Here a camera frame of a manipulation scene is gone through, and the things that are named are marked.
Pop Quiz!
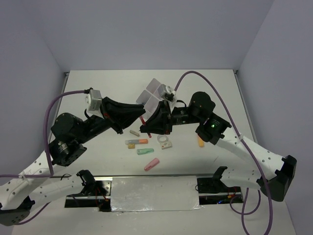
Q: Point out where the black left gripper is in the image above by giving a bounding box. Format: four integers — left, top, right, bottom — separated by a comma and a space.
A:
78, 97, 148, 143

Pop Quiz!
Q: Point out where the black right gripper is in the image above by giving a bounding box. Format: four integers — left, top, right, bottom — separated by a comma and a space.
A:
140, 98, 202, 134

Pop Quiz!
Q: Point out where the red pencil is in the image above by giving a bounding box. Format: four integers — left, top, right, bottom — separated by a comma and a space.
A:
139, 116, 152, 138

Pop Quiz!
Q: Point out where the beige eraser stick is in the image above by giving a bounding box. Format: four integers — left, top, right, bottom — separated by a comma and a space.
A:
130, 130, 140, 137

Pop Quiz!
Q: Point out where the orange highlighter with clear cap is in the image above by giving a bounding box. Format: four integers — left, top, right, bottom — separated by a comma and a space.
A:
125, 139, 148, 145

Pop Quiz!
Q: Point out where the green highlighter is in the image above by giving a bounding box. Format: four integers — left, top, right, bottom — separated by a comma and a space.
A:
136, 148, 154, 155

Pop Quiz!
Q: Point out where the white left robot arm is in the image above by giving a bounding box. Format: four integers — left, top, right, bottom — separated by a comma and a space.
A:
0, 97, 145, 226

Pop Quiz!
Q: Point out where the white six-compartment organizer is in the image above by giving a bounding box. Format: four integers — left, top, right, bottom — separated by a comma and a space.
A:
136, 78, 173, 120

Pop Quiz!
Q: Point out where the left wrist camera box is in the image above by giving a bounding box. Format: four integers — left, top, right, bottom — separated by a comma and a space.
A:
85, 89, 103, 118

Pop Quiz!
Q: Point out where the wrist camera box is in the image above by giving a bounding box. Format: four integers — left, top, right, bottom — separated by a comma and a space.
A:
158, 84, 177, 110
85, 89, 103, 118

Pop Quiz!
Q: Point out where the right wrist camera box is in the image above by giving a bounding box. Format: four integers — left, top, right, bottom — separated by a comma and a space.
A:
158, 84, 177, 110

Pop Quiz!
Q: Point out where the metal table rail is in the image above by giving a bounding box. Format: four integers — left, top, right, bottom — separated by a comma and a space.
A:
58, 173, 243, 179

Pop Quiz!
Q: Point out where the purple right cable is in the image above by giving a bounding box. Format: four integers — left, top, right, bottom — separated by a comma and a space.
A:
174, 71, 274, 235

